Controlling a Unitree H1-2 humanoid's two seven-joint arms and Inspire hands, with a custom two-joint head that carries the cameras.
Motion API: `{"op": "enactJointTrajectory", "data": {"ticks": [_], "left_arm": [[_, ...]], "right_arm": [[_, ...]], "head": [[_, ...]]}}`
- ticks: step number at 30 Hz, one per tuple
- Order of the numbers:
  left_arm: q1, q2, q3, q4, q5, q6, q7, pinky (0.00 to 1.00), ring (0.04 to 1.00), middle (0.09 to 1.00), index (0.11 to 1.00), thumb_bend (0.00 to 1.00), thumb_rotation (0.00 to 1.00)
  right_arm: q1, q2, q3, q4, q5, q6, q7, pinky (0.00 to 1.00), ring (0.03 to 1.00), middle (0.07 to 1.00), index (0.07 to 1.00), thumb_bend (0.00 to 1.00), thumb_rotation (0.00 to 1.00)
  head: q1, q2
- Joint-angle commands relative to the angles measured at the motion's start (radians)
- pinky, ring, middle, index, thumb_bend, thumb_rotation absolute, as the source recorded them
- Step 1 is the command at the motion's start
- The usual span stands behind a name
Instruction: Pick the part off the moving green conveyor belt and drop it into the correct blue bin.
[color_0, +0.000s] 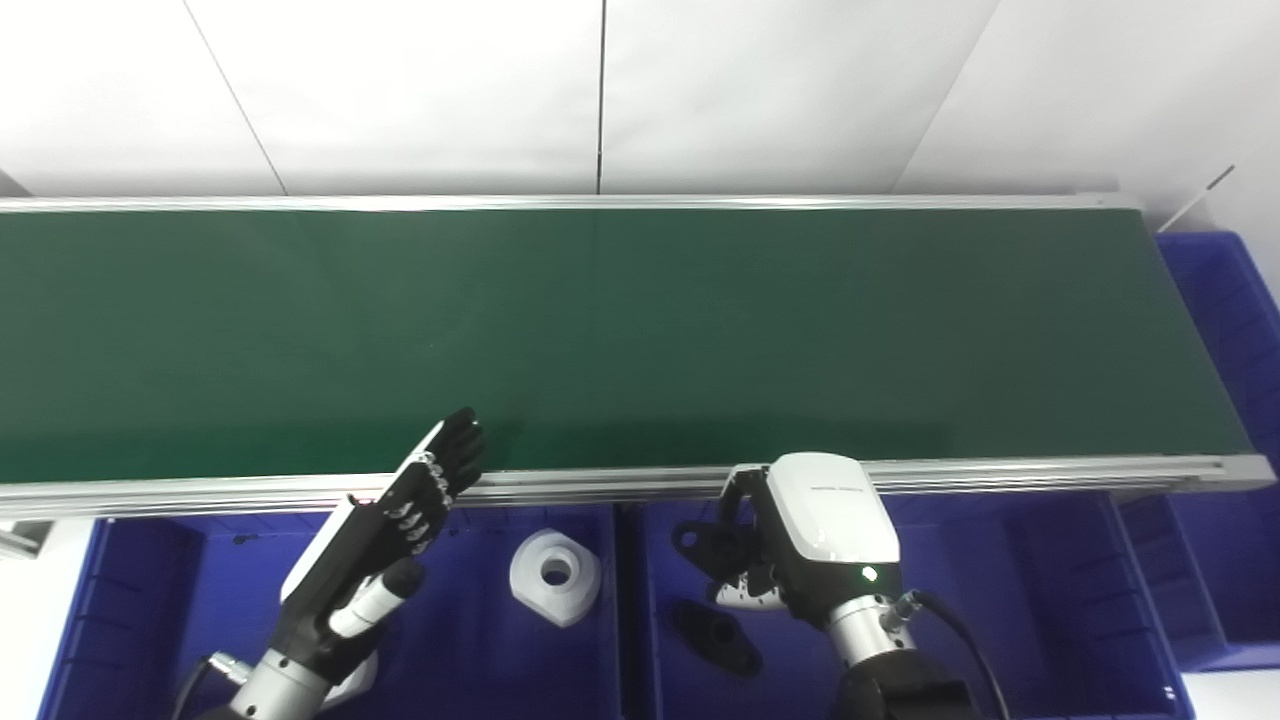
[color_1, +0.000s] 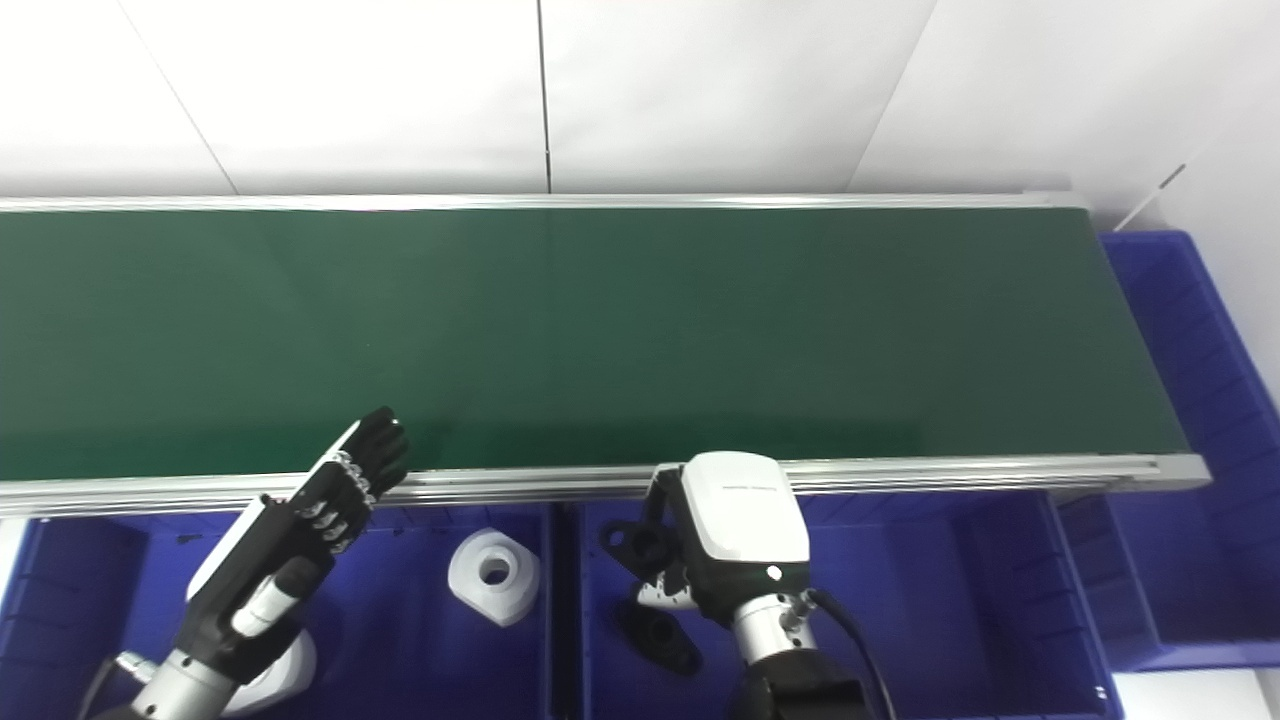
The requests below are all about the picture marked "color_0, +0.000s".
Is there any white hexagonal plastic part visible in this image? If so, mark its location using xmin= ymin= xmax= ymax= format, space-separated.
xmin=509 ymin=530 xmax=603 ymax=629

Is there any aluminium conveyor support leg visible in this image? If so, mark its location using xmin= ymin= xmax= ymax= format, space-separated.
xmin=0 ymin=520 xmax=53 ymax=559

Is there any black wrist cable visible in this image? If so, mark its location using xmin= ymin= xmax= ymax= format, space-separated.
xmin=893 ymin=590 xmax=1011 ymax=720
xmin=170 ymin=652 xmax=246 ymax=720

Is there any black flange part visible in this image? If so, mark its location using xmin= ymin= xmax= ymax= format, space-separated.
xmin=668 ymin=598 xmax=763 ymax=678
xmin=672 ymin=505 xmax=761 ymax=586

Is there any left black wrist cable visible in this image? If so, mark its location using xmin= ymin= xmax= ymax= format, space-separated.
xmin=170 ymin=652 xmax=246 ymax=720

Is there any green conveyor belt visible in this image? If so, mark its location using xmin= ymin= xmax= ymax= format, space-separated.
xmin=0 ymin=208 xmax=1253 ymax=486
xmin=0 ymin=193 xmax=1276 ymax=523

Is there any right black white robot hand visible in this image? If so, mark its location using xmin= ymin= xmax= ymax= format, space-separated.
xmin=712 ymin=452 xmax=903 ymax=633

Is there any blue plastic bin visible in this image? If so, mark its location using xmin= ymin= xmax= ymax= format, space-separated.
xmin=38 ymin=505 xmax=621 ymax=720
xmin=618 ymin=492 xmax=1196 ymax=720
xmin=1115 ymin=232 xmax=1280 ymax=673

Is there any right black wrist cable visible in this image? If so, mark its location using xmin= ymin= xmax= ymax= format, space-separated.
xmin=893 ymin=590 xmax=1011 ymax=720

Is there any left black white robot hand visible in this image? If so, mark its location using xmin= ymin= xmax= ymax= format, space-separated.
xmin=270 ymin=406 xmax=488 ymax=691

